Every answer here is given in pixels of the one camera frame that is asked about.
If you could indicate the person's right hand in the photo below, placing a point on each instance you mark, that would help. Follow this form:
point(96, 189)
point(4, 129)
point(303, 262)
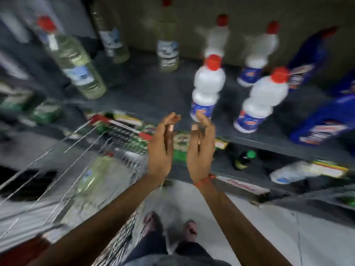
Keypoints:
point(202, 157)

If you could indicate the person's left hand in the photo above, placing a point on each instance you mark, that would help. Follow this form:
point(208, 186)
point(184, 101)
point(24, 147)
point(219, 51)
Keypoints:
point(159, 155)

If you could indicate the person's right thumb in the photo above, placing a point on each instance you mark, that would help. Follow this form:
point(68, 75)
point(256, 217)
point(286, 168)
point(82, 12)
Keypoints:
point(194, 137)

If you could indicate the person's left thumb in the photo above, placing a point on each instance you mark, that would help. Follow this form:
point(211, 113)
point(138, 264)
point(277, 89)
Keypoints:
point(169, 135)

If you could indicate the person's left forearm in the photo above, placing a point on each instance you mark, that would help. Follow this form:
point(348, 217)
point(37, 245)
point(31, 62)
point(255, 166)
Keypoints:
point(102, 221)

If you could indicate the person's right forearm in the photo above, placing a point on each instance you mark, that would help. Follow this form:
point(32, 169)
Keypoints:
point(241, 227)

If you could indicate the red thread wristband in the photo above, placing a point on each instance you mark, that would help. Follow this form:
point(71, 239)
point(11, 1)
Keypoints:
point(204, 180)

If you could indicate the dark metal store shelf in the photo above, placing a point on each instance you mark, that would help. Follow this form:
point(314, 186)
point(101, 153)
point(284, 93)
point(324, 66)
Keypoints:
point(155, 91)

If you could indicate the white bottle with red cap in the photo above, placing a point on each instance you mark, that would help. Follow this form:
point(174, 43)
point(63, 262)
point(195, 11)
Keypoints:
point(259, 55)
point(263, 103)
point(217, 38)
point(208, 85)

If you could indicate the dark bottle with green cap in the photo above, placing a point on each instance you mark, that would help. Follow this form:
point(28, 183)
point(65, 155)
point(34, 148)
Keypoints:
point(244, 160)

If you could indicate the red and white shelf label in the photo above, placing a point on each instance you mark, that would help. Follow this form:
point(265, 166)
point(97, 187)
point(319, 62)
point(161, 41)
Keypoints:
point(242, 185)

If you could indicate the clear bottle in cart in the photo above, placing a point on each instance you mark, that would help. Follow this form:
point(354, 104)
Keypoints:
point(95, 174)

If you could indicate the person's left foot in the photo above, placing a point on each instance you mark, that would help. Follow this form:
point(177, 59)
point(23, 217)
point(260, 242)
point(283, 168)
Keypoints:
point(151, 221)

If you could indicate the person's foot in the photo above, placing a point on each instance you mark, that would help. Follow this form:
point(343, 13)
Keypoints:
point(151, 221)
point(190, 230)

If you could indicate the person's right foot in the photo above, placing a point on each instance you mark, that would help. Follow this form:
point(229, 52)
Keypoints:
point(190, 230)

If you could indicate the clear bottle with red cap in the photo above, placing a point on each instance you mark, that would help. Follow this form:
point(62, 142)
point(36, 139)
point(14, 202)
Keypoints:
point(167, 41)
point(112, 38)
point(73, 62)

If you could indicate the white bottle lying down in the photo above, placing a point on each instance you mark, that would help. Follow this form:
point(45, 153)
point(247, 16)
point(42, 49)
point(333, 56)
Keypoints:
point(291, 172)

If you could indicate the person's dark trousers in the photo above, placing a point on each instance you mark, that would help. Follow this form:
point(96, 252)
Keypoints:
point(172, 253)

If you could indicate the green packet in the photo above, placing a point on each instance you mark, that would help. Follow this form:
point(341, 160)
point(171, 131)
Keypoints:
point(13, 100)
point(45, 111)

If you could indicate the blue cleaner bottle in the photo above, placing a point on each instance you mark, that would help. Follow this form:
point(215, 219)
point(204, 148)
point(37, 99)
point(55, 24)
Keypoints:
point(327, 121)

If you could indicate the blue bottle with red cap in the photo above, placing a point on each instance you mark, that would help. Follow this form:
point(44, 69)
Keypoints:
point(309, 60)

